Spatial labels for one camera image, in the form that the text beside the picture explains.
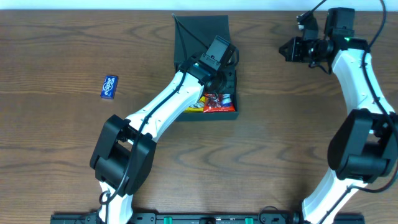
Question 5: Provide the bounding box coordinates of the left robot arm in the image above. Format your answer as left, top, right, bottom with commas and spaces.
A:
90, 36, 239, 223

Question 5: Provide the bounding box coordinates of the yellow Hacks candy bag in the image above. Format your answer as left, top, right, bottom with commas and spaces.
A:
184, 96, 206, 113

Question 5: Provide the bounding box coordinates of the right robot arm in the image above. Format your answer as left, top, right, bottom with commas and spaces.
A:
279, 7, 397, 223

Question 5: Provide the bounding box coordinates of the red Hacks candy bag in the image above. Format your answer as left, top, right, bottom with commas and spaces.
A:
203, 94, 236, 113

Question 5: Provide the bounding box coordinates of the dark purple chocolate bar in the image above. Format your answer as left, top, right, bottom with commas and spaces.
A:
221, 94, 232, 106

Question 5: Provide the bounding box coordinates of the blue Eclipse mint box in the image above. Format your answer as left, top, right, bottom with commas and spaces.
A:
100, 75, 119, 100

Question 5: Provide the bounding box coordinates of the dark green box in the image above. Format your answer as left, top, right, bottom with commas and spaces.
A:
176, 15, 239, 121

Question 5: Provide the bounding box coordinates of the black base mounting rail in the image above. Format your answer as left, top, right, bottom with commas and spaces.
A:
50, 212, 365, 224

